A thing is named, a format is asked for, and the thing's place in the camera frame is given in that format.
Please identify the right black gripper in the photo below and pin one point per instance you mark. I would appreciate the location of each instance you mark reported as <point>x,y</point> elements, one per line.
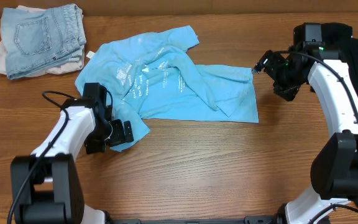
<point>270,64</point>

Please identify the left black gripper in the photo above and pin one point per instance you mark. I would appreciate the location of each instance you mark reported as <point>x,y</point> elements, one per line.
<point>117,132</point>

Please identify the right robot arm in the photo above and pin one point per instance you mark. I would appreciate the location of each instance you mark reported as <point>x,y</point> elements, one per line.
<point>313,60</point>

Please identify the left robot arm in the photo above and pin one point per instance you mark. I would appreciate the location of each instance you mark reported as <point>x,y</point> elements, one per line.
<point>45,185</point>

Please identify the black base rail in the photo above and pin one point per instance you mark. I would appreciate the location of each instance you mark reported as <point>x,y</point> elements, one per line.
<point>191,221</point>

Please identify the light blue printed t-shirt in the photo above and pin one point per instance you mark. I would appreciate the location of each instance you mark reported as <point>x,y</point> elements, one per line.
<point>151,76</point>

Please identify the folded light blue jeans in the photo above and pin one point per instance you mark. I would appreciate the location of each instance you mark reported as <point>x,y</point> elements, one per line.
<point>39,40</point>

